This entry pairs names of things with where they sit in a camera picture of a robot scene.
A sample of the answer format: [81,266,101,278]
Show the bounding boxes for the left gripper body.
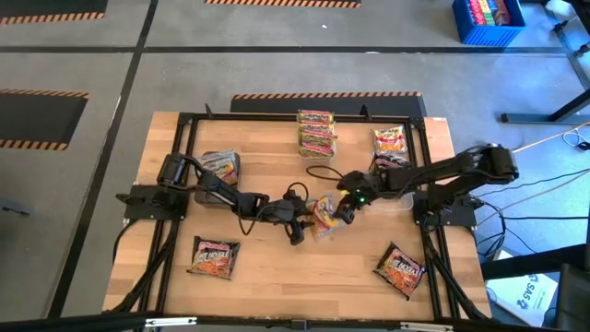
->
[264,195,310,228]

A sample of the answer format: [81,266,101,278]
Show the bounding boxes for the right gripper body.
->
[337,171,377,209]

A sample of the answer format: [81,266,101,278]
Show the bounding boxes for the green ramen packet stack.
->
[295,108,338,163]

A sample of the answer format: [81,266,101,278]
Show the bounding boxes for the clear plastic bin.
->
[366,154,416,214]

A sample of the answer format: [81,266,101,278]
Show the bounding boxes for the red Lime Chili Shrimp packet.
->
[298,143,337,160]
[298,121,337,136]
[297,109,335,125]
[298,132,338,147]

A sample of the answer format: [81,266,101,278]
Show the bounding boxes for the dark smoked plastic bin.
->
[192,150,242,208]

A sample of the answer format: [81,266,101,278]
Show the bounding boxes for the black hazard-striped floor mat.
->
[0,0,110,27]
[230,90,428,118]
[0,88,89,152]
[204,0,362,9]

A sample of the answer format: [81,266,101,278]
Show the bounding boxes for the black-legged desk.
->
[500,0,590,126]

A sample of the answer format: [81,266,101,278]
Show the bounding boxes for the black metal beam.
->
[480,243,590,281]

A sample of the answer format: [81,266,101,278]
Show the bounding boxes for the white printed cardboard box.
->
[485,271,561,328]

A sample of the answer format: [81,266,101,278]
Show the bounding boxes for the blue plastic crate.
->
[451,0,527,47]

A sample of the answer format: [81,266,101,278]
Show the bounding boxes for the colourful boxes stack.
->
[466,0,513,27]

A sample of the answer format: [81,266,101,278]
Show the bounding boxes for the small dark floor object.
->
[0,202,32,218]

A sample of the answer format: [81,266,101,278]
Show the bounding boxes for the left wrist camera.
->
[281,186,309,205]

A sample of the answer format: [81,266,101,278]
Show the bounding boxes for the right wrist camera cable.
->
[305,164,346,182]

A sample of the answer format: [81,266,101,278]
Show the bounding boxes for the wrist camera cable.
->
[236,181,310,237]
[305,164,346,182]

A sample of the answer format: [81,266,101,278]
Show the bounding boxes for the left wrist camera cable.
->
[236,181,310,237]

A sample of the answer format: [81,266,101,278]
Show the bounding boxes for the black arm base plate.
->
[411,188,478,228]
[115,184,191,221]

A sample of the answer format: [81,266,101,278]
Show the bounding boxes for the black aluminium table frame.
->
[103,103,492,323]

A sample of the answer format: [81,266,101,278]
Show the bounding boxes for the silver metal bracket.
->
[398,321,455,332]
[144,315,198,329]

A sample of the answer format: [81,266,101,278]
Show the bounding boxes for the beige power cable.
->
[511,120,590,154]

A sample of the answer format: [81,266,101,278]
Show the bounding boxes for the black floor cable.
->
[500,214,590,221]

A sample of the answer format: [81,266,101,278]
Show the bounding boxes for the black rig gantry frame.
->
[0,311,590,332]

